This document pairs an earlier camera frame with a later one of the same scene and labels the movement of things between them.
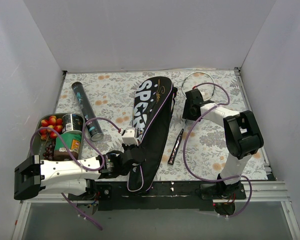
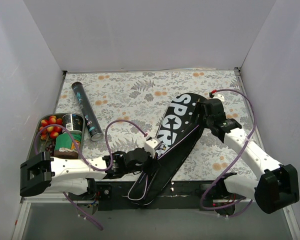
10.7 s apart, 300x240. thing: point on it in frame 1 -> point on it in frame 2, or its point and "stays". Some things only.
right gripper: [189, 107] -> [203, 111]
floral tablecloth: [196, 150] stays
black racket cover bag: [152, 108] -> [180, 129]
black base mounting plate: [165, 196] stays
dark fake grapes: [49, 151] stays
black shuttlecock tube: [93, 126] stays
